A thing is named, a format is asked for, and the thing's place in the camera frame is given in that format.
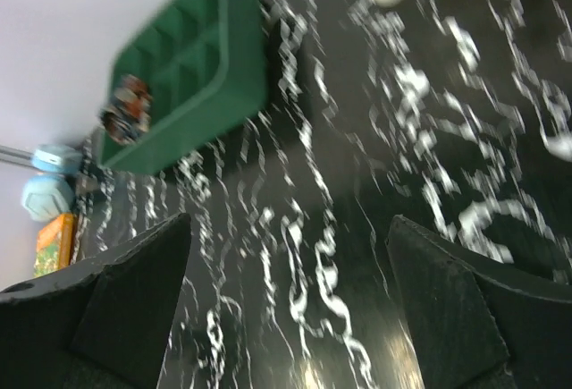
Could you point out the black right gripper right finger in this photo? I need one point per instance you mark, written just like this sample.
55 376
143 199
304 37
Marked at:
474 322

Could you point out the black marbled table mat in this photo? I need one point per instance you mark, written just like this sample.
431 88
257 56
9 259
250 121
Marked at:
453 113

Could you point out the green compartment tray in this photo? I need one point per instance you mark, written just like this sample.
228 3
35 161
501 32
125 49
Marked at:
204 65

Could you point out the orange picture book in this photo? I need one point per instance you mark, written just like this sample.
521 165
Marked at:
55 245

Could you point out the light blue headphones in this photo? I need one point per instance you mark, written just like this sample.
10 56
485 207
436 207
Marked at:
49 193

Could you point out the rolled multicoloured tie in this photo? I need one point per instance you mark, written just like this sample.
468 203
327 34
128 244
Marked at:
126 115

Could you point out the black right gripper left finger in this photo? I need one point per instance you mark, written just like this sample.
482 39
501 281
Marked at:
103 322

